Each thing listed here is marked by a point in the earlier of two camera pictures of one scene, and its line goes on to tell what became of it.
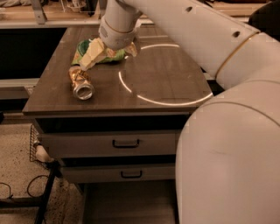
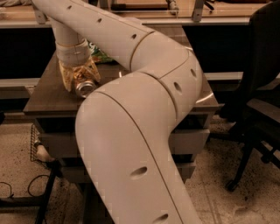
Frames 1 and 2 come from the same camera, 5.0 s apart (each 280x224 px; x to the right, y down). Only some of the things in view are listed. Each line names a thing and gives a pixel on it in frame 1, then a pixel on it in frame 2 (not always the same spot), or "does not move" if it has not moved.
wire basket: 34,138 does not move
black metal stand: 39,203 does not move
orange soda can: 82,86 does not move
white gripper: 119,39 -> 73,54
